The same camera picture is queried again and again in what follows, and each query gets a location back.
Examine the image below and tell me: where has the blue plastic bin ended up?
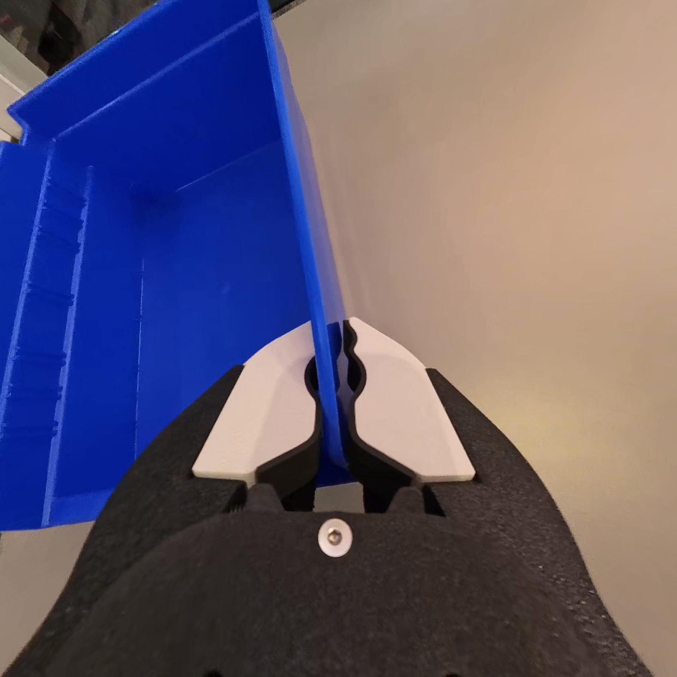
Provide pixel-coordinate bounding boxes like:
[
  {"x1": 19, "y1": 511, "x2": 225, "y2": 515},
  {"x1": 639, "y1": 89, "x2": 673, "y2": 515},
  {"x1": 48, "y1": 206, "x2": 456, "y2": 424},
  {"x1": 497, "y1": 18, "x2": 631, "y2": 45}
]
[{"x1": 0, "y1": 0, "x2": 356, "y2": 532}]

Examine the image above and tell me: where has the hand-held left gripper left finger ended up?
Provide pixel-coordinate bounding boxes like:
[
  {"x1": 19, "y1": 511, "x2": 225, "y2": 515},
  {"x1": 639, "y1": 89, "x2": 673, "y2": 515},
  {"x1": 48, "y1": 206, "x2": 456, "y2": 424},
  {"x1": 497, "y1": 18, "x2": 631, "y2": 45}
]
[{"x1": 191, "y1": 320, "x2": 324, "y2": 511}]

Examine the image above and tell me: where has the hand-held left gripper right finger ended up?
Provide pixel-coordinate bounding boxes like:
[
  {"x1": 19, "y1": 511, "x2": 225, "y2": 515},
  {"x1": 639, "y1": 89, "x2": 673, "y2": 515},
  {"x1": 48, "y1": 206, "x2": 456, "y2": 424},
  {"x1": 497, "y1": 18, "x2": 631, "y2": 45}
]
[{"x1": 343, "y1": 317, "x2": 476, "y2": 513}]

